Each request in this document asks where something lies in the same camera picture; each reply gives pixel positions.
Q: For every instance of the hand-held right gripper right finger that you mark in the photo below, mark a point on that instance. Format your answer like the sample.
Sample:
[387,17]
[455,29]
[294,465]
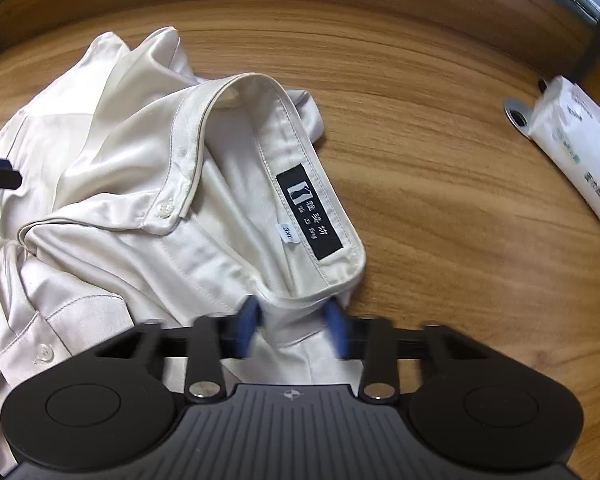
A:
[337,332]

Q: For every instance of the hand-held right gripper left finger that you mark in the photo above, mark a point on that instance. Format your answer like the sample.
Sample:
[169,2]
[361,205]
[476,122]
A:
[249,327]

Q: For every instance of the white button-up shirt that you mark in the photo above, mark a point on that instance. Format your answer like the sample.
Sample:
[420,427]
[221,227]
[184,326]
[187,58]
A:
[130,160]

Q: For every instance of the white tissue pack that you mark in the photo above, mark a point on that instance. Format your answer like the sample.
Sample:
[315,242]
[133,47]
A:
[575,145]

